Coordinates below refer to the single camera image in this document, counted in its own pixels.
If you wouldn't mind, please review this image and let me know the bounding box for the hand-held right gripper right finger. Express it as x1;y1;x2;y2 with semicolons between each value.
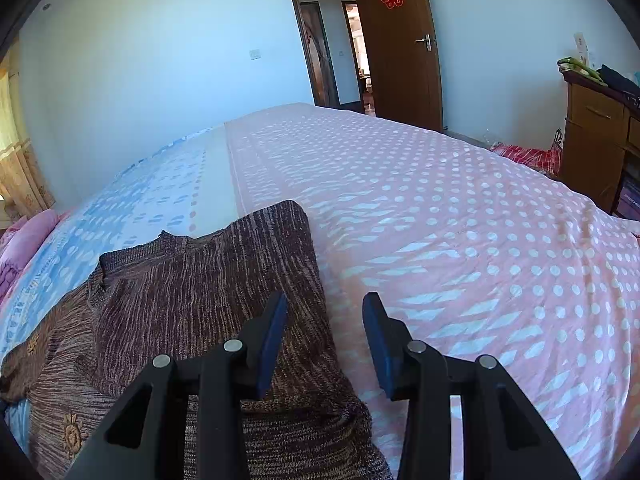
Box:
362;291;583;480

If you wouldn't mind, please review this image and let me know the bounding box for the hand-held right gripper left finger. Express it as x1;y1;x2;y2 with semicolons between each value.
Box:
65;291;289;480

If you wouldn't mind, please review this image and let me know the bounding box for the brown knit sweater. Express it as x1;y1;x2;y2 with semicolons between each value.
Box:
0;200;393;480

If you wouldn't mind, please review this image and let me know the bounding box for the pink dotted bed sheet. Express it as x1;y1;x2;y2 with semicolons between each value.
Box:
224;102;640;480

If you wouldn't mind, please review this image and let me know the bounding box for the blue patterned bed sheet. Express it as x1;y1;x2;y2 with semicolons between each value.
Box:
0;125;236;456

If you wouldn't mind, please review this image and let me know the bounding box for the pink pillow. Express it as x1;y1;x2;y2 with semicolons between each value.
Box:
0;208;61;306

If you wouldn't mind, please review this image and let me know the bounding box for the wooden door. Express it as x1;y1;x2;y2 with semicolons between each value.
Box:
348;0;444;131

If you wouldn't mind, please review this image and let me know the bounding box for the dark hallway door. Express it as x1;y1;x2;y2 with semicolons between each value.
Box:
298;1;340;107

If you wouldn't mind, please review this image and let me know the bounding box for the printed storage box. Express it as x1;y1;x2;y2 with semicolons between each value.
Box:
612;160;640;218

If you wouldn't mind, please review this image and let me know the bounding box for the wooden desk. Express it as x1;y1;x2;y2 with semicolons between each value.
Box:
560;67;640;216

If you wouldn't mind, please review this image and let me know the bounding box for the yellow curtain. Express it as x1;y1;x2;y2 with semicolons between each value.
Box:
0;55;56;211

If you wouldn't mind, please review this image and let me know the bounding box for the green cloth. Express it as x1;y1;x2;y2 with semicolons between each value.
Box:
557;56;608;86

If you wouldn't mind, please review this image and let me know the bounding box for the dark folded cloth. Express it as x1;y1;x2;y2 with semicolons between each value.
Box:
596;64;640;95

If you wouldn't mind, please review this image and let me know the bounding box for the white tall box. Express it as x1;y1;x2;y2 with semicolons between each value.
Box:
574;32;596;68

